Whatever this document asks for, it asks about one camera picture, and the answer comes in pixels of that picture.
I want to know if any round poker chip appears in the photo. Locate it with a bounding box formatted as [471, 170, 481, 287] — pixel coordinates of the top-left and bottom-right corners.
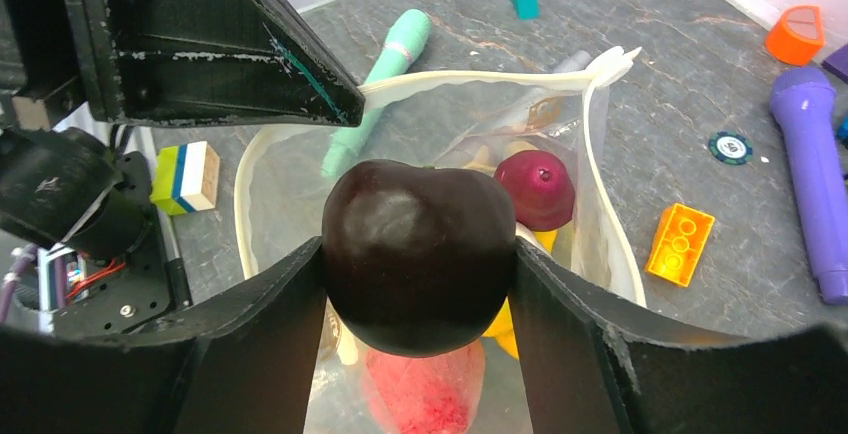
[707, 131, 753, 166]

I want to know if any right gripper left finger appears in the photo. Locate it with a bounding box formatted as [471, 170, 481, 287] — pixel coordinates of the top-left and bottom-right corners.
[1, 238, 326, 433]

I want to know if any orange shape block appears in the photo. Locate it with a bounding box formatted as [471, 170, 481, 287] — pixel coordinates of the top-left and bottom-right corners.
[764, 5, 826, 66]

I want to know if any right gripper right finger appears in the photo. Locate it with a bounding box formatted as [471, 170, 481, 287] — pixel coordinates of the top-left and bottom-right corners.
[509, 242, 847, 433]

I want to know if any teal small block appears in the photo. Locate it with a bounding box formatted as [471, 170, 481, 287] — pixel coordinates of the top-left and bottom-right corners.
[510, 0, 540, 20]

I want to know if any clear dotted zip bag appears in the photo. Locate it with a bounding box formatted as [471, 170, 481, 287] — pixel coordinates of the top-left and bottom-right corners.
[234, 47, 645, 433]

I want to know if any orange lego brick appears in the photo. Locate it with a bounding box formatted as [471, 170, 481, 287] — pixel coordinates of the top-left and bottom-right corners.
[645, 203, 715, 288]

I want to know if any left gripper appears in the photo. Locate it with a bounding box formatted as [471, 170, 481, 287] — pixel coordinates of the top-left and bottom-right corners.
[0, 0, 367, 267]

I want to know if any yellow banana bunch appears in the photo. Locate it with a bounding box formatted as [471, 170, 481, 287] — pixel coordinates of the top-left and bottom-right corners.
[465, 140, 558, 359]

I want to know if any red sweet potato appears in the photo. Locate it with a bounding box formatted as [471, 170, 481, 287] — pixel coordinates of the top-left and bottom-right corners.
[494, 150, 576, 231]

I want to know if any dark avocado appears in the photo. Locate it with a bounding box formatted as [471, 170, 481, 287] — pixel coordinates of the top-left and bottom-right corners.
[321, 160, 517, 357]

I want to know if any teal toy microphone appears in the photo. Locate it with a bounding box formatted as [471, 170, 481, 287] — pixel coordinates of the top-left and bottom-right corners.
[321, 8, 433, 181]

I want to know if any purple small block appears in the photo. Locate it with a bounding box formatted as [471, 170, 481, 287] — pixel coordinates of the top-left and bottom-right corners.
[821, 44, 848, 84]

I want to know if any purple toy microphone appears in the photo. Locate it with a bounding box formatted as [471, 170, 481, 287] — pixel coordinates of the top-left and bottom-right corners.
[769, 67, 847, 305]

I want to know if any white block with blue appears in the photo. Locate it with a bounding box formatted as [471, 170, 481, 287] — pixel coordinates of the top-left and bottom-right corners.
[149, 141, 220, 216]

